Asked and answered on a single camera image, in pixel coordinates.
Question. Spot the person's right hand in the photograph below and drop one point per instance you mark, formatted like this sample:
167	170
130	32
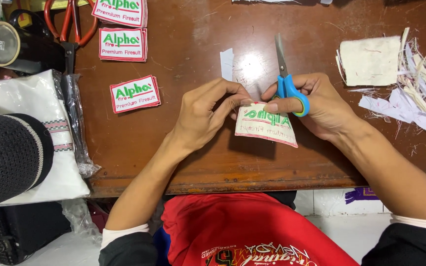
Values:
324	107

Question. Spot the person's left hand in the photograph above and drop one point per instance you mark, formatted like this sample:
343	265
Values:
198	118

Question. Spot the untrimmed embroidered patch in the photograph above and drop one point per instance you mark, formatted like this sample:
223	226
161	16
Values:
266	127

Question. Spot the white paper strip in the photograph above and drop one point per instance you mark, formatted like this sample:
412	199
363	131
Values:
227	64

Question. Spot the cream fabric square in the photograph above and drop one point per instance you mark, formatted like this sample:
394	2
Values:
370	61

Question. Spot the stack of embroidered patches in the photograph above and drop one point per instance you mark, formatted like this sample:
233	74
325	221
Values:
122	44
121	10
135	94

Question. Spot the heap of white trimmings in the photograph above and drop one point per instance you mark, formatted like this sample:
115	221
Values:
416	99

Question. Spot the purple cloth piece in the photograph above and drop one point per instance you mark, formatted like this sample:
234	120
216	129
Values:
361	194

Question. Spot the red printed shirt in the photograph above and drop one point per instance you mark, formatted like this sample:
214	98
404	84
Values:
242	229

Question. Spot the black sleeve with white cuff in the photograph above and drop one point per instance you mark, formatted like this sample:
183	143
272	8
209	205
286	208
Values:
412	244
128	247

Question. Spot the white cloth in plastic bag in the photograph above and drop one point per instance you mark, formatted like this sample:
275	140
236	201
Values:
31	96

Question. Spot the black mug with round lid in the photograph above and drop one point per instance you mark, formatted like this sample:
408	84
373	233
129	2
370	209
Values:
24	48

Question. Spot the black knitted cap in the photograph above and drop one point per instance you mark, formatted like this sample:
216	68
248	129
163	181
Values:
9	155

